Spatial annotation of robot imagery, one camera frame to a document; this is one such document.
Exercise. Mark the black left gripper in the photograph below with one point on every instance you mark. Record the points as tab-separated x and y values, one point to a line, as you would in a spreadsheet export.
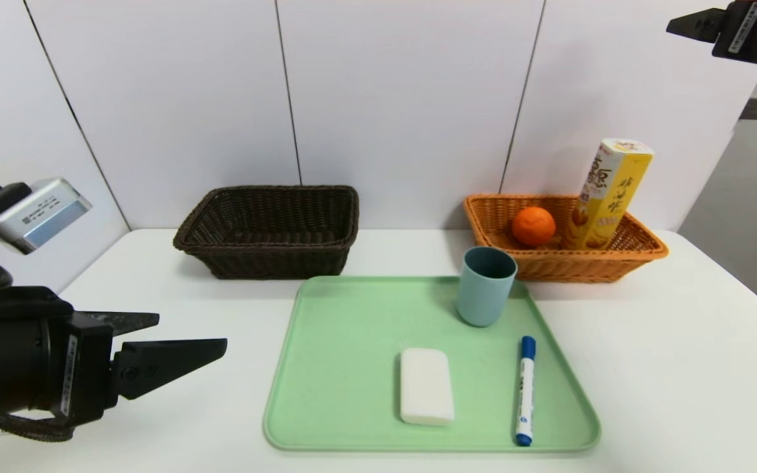
83	371

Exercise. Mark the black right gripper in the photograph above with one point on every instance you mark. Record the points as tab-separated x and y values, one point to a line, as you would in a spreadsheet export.
738	29

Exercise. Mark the yellow hexagonal cracker box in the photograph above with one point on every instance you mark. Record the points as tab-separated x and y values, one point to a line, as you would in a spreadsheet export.
608	197

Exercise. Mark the orange fruit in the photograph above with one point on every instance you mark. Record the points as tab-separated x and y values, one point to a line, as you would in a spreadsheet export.
533	226

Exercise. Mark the white soap bar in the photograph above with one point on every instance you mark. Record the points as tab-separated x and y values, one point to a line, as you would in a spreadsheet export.
426	387

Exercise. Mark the dark brown wicker basket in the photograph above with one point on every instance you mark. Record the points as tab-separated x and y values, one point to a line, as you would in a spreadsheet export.
267	263

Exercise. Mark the orange wicker basket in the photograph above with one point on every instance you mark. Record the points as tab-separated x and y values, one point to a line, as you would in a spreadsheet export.
589	269

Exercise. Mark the light green plastic tray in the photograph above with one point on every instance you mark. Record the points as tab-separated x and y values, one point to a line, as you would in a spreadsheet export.
339	394

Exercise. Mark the blue-grey plastic cup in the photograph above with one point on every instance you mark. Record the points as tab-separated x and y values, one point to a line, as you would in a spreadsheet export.
481	302

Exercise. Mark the blue and white marker pen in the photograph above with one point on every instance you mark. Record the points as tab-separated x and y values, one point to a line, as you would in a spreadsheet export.
526	394

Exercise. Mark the dark grey wall plate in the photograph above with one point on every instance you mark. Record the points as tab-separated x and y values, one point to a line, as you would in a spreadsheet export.
752	110

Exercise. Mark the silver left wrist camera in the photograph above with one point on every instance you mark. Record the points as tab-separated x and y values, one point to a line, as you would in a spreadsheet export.
43	213

